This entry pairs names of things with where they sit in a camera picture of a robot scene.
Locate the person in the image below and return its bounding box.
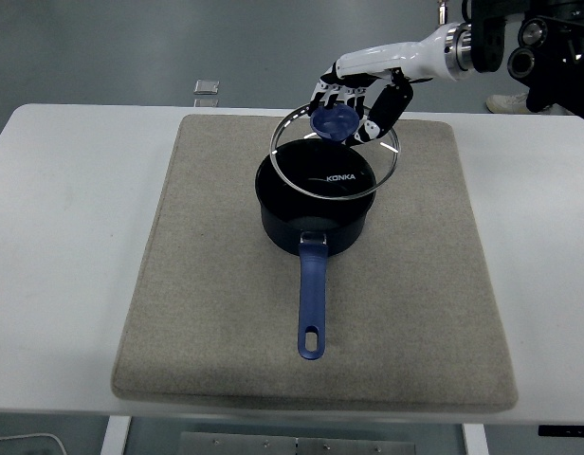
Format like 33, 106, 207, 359
484, 92, 554, 115

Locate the glass pot lid blue knob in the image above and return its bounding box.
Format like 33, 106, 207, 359
269, 102, 401, 200

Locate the black table control panel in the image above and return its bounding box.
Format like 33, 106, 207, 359
538, 425, 584, 438

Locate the white cable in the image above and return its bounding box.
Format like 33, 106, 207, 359
0, 431, 68, 455

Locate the white table leg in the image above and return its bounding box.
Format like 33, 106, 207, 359
100, 415, 132, 455
461, 423, 487, 455

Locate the dark blue saucepan blue handle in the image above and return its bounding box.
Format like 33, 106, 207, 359
253, 140, 377, 361

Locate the beige fabric mat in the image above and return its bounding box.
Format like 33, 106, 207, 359
110, 113, 520, 412

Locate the grey metal plate with screws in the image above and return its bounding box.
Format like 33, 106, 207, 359
179, 430, 416, 455

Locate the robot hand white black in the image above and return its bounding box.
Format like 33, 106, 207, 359
310, 22, 453, 148

